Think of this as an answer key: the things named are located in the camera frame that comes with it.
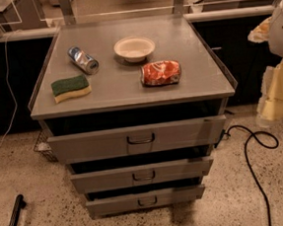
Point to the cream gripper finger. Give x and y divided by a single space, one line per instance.
261 32
270 105

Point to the grey top drawer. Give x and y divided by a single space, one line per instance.
128 141

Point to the grey drawer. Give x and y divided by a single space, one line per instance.
128 177
148 199
128 141

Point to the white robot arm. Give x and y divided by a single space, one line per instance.
275 40

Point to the grey metal drawer cabinet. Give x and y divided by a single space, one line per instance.
119 99

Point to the grey middle drawer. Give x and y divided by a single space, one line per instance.
128 177

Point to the grey bottom drawer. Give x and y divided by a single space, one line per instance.
148 199

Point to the crushed orange soda can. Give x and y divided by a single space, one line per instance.
160 73

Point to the white paper bowl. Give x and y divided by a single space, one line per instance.
134 49

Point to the blue silver soda can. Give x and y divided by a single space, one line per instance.
83 60

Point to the green and yellow sponge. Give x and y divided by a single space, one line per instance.
65 89

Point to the black bar on floor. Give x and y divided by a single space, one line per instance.
18 206

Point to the wire mesh basket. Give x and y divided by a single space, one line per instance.
43 149

